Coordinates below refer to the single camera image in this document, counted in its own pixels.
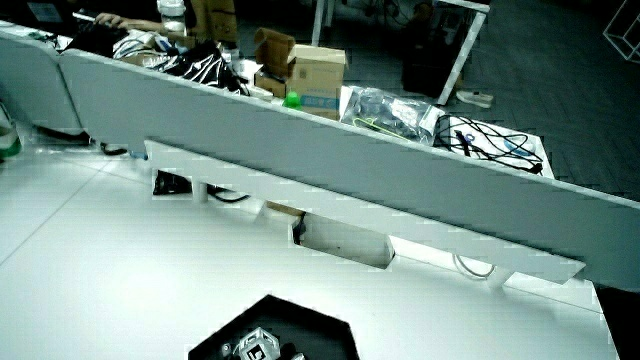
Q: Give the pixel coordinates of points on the white shoe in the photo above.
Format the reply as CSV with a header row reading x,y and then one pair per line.
x,y
474,98

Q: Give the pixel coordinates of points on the clear plastic bag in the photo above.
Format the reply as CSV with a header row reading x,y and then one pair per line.
x,y
387,114

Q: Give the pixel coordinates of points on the cardboard box with blue label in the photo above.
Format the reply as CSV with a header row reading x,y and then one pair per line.
x,y
316,75

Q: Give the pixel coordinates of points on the black keyboard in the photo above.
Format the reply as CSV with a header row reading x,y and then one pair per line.
x,y
97,37

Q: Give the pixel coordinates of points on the green and white object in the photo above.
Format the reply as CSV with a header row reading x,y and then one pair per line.
x,y
9,142

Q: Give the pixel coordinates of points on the clear plastic bottle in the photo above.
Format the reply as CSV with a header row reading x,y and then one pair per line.
x,y
171,15

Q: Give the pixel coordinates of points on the black power box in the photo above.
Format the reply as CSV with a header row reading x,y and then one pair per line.
x,y
170,184

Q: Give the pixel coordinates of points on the black and white striped cloth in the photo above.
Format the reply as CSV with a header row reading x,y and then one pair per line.
x,y
202,65

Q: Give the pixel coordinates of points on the long grey partition panel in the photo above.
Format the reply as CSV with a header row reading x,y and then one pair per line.
x,y
350,165

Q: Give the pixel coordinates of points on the short grey partition panel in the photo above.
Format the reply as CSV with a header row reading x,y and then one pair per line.
x,y
35,85

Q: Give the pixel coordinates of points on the open brown cardboard box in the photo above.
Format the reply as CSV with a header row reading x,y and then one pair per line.
x,y
272,50

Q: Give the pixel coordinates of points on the white table frame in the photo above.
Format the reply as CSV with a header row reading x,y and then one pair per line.
x,y
467,50

